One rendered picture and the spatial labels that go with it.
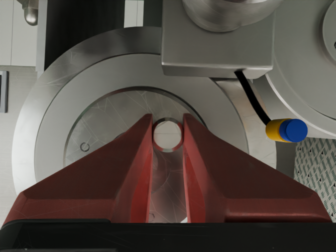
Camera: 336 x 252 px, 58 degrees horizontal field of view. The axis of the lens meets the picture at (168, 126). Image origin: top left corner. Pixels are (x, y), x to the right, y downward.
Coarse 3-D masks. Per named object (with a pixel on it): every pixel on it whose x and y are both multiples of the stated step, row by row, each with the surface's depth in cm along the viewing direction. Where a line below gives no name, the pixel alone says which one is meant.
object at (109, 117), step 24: (120, 96) 15; (144, 96) 15; (168, 96) 15; (96, 120) 15; (120, 120) 15; (72, 144) 15; (96, 144) 15; (168, 168) 15; (168, 192) 15; (168, 216) 15
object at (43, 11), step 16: (48, 0) 18; (64, 0) 20; (80, 0) 23; (96, 0) 27; (112, 0) 34; (48, 16) 18; (64, 16) 20; (80, 16) 23; (96, 16) 28; (112, 16) 34; (48, 32) 18; (64, 32) 20; (80, 32) 24; (96, 32) 28; (48, 48) 18; (64, 48) 20; (48, 64) 18
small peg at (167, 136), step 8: (160, 120) 12; (168, 120) 12; (176, 120) 12; (152, 128) 12; (160, 128) 12; (168, 128) 12; (176, 128) 12; (152, 136) 12; (160, 136) 12; (168, 136) 12; (176, 136) 12; (160, 144) 12; (168, 144) 12; (176, 144) 12
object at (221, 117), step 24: (96, 72) 16; (120, 72) 16; (144, 72) 16; (72, 96) 16; (96, 96) 16; (192, 96) 16; (216, 96) 16; (48, 120) 16; (72, 120) 16; (216, 120) 16; (240, 120) 16; (48, 144) 16; (240, 144) 16; (48, 168) 16
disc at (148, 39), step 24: (72, 48) 17; (96, 48) 17; (120, 48) 17; (144, 48) 17; (48, 72) 17; (72, 72) 17; (48, 96) 17; (240, 96) 17; (24, 120) 17; (24, 144) 17; (264, 144) 17; (24, 168) 17
